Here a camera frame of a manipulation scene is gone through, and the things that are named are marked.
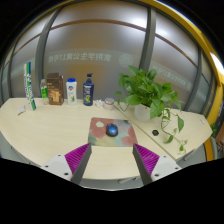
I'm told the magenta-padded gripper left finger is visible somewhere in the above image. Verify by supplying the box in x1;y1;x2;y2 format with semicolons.
40;142;93;186

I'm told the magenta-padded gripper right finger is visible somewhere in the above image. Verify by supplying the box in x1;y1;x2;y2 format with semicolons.
132;143;182;186

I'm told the blue computer mouse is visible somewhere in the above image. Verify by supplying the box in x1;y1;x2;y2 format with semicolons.
105;122;119;137

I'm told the floral print mouse pad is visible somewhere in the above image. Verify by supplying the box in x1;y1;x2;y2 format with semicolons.
87;116;139;148

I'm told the potted green pothos plant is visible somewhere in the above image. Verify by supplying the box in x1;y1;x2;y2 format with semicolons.
114;65;188;153

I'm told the small white round jar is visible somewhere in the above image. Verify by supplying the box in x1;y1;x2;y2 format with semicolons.
103;97;115;111

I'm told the white blue-capped lotion bottle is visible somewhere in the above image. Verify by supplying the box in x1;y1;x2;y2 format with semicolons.
65;77;78;107

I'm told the dark blue pump bottle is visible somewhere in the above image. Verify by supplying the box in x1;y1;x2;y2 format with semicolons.
82;72;95;107

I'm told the small white blister pack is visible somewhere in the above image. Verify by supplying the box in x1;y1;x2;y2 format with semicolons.
16;105;27;116

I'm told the brown paper box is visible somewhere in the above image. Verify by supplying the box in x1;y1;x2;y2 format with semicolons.
46;72;65;106

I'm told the clear green-label drink bottle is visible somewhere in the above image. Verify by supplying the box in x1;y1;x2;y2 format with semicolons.
40;78;49;106

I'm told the green white shuttlecock tube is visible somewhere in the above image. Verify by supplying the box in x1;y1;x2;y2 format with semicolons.
22;61;37;112

